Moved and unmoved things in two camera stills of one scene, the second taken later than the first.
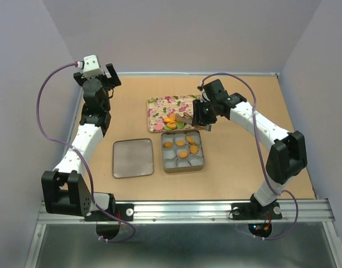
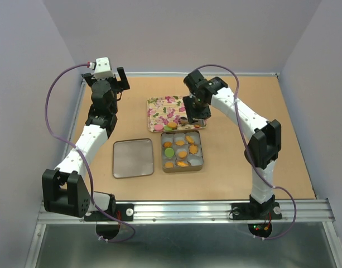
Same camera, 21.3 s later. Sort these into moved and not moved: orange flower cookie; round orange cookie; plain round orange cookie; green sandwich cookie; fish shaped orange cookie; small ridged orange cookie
Moved: green sandwich cookie; fish shaped orange cookie
Not moved: orange flower cookie; small ridged orange cookie; plain round orange cookie; round orange cookie
